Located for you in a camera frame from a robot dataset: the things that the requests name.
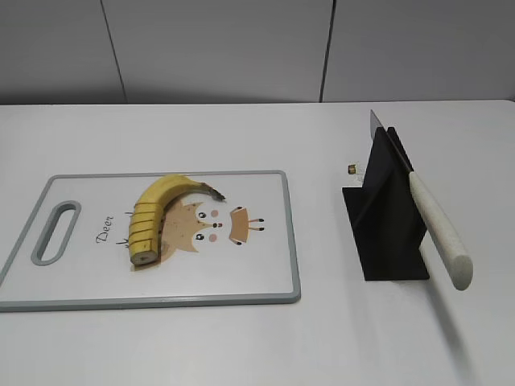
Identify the white grey-rimmed cutting board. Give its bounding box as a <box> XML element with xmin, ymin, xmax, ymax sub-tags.
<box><xmin>1</xmin><ymin>170</ymin><xmax>301</xmax><ymax>312</ymax></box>

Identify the black knife stand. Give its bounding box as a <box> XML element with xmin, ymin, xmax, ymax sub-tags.
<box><xmin>342</xmin><ymin>127</ymin><xmax>430</xmax><ymax>281</ymax></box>

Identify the yellow partly sliced banana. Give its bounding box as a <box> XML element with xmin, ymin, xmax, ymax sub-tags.
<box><xmin>128</xmin><ymin>174</ymin><xmax>225</xmax><ymax>266</ymax></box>

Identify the white-handled kitchen knife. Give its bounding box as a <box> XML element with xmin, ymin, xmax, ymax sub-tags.
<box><xmin>388</xmin><ymin>134</ymin><xmax>474</xmax><ymax>291</ymax></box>

